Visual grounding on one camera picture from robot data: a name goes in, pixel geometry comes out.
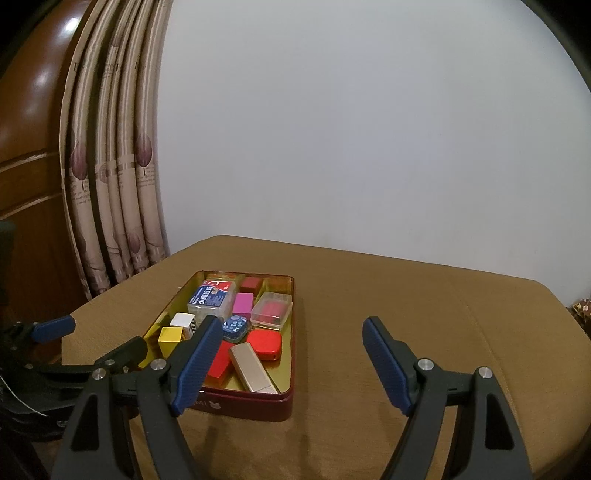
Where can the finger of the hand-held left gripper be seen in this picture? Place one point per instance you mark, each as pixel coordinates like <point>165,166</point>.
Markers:
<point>129,348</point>
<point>55,327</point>

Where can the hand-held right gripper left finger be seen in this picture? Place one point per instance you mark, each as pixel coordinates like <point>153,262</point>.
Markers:
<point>196,364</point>

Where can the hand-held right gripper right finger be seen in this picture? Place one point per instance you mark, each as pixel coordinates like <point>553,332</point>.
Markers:
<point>388,364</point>

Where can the yellow cube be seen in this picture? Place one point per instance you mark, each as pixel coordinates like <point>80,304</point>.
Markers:
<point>171,337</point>

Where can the blue round tin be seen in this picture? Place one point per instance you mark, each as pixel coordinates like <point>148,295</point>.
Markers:
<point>236,327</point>

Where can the gold rectangular case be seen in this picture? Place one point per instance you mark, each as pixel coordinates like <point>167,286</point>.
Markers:
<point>251,369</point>

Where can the blue label clear box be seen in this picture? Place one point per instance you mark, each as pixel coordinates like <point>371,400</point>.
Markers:
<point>210,295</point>

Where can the red rounded case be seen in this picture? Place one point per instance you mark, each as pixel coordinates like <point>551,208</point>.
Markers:
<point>264,344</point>

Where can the red tin box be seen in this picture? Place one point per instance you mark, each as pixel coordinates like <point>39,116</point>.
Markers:
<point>258,408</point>

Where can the dark red block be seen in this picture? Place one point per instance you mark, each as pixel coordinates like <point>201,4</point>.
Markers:
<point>250,284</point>

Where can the white cube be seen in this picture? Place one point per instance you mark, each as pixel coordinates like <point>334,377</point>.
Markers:
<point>181,319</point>

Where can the pink block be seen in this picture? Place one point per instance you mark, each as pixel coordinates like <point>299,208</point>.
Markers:
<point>242,304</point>

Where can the clear box with red insert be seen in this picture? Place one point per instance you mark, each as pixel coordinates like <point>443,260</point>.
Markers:
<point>270,311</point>

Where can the brown wooden door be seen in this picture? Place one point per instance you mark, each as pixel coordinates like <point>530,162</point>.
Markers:
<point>32,184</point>

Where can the beige patterned curtain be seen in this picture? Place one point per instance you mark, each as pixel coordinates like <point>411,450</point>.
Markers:
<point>111,161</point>

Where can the patterned object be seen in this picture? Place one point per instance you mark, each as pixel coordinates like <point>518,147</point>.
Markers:
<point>582,308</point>

